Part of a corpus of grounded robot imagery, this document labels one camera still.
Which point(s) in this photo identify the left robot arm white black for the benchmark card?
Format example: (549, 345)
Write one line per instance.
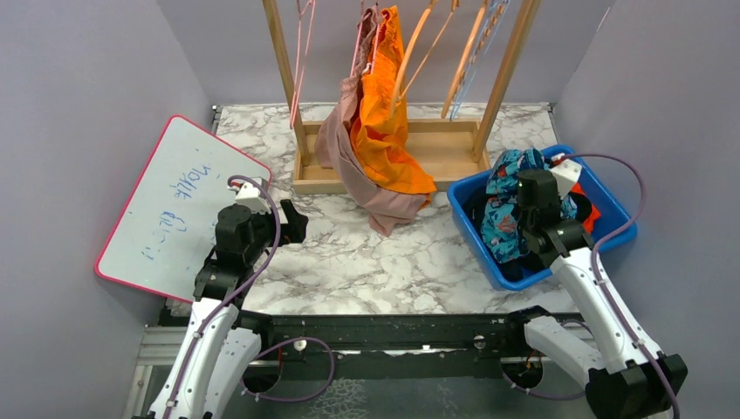
(221, 339)

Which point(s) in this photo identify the pink hanger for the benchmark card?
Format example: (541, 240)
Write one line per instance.
(306, 13)
(376, 39)
(364, 14)

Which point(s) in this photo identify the wooden clothes rack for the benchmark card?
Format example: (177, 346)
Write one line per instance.
(449, 150)

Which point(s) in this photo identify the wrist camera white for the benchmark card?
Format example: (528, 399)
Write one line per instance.
(566, 172)
(249, 196)

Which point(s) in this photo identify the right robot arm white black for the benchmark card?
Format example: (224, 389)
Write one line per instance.
(625, 374)

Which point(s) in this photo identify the whiteboard with pink frame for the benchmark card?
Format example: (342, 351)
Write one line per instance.
(166, 228)

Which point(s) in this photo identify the black shorts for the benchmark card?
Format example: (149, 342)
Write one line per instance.
(584, 208)

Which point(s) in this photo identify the orange hanger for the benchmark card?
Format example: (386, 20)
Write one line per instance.
(402, 82)
(465, 58)

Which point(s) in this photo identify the pink beige shorts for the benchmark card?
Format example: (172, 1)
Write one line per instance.
(385, 208)

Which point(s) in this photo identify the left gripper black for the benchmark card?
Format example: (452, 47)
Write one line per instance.
(294, 230)

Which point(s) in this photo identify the blue shark print shorts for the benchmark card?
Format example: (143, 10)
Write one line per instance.
(503, 178)

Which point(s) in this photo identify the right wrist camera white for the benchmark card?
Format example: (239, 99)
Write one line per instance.
(566, 172)

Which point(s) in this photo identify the black mounting rail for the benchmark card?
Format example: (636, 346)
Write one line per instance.
(377, 347)

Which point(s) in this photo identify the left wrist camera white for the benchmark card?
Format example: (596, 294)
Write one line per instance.
(249, 196)

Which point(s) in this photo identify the orange shorts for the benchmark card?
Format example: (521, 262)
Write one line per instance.
(379, 135)

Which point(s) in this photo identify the blue plastic bin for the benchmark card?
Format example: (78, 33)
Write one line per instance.
(613, 216)

